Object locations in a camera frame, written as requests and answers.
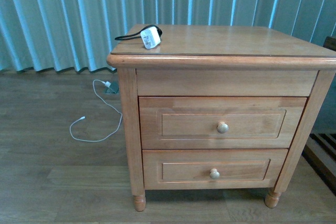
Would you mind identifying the wooden drawer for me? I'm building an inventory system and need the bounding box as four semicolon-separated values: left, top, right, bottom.
143;149;287;190
139;97;306;150

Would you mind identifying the white charger plug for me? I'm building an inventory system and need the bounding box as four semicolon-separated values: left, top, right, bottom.
140;27;161;49

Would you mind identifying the wooden nightstand cabinet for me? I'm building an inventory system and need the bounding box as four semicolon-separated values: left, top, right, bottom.
107;25;335;211

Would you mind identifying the open metal floor socket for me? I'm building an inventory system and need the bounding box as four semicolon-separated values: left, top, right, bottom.
105;82;119;94

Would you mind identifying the light green curtain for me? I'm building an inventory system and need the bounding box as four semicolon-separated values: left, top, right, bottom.
1;0;335;71

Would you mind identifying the white cable on floor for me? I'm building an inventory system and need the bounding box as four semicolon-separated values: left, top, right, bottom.
69;79;123;143

